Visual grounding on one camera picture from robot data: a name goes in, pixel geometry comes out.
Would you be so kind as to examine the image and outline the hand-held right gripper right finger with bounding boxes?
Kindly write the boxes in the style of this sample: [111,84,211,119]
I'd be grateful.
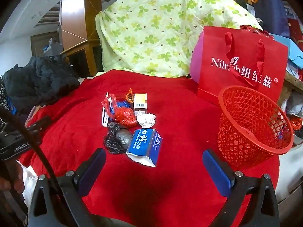
[202,149,280,227]

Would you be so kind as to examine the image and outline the red paper gift bag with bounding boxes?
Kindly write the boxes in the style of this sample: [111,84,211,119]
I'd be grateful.
[197,26,289,107]

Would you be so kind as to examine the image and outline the white bed sheet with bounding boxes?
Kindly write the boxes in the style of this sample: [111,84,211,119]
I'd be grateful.
[16,161,39,211]

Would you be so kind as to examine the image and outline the white paper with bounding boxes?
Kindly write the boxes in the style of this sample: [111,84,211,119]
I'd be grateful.
[137,113,157,128]

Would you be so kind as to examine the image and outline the person's left hand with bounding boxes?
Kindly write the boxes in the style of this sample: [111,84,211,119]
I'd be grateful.
[0,162,24,195]

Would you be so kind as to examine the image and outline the blue toothpaste box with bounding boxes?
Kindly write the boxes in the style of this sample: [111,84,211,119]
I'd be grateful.
[126,128,163,167]

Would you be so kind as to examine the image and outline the tall red box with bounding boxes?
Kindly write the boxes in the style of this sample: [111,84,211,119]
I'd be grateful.
[287,19,303,48]

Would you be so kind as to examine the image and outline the black cable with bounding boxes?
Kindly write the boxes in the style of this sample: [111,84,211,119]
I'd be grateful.
[0,107,59,187]

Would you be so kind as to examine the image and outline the brown wooden door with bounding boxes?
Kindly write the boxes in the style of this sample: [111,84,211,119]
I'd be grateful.
[31,32,59,57]

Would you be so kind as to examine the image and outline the light blue shoebox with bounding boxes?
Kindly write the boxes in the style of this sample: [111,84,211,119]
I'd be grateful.
[270,33,303,63]

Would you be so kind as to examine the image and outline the glossy red plastic bag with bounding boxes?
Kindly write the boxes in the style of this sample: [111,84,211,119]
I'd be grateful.
[239,25,274,39]

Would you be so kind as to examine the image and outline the wooden cabinet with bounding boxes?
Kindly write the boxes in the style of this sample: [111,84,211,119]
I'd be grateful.
[60,39,103,77]

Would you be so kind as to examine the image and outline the yellow white small box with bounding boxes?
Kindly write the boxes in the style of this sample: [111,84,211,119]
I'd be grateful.
[133,93,148,116]

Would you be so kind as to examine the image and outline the black plastic bag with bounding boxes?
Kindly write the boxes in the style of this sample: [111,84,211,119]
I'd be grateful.
[104,122,133,154]

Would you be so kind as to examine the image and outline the navy bag orange handles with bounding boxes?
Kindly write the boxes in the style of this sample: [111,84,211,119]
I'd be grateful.
[251,0,290,37]

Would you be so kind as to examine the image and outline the black jacket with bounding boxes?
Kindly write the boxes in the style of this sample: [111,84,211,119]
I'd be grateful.
[2,55,81,114]

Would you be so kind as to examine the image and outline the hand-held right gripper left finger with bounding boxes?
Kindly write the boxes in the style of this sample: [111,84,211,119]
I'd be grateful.
[28,148,107,227]

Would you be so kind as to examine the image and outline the green floral quilt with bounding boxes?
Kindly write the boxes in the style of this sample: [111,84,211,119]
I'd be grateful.
[96,0,263,78]

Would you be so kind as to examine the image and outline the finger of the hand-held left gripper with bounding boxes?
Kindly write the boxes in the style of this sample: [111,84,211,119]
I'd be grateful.
[25,116,52,133]

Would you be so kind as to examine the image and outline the orange red plastic bag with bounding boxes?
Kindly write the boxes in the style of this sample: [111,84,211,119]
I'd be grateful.
[290,118,303,131]

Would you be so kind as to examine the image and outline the red blanket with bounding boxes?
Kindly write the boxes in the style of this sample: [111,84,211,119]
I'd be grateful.
[18,70,280,227]

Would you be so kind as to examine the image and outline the blue plastic bag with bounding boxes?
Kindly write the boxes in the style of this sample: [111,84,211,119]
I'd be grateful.
[110,100,129,114]

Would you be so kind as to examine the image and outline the red plastic mesh basket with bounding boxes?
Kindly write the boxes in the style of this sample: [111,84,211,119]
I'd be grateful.
[217,86,294,169]

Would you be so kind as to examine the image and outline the white red thin box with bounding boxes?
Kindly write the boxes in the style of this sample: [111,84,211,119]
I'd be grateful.
[102,92,112,126]

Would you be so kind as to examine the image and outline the white plastic sack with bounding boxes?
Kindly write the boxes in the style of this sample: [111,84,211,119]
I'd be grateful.
[285,92,303,117]

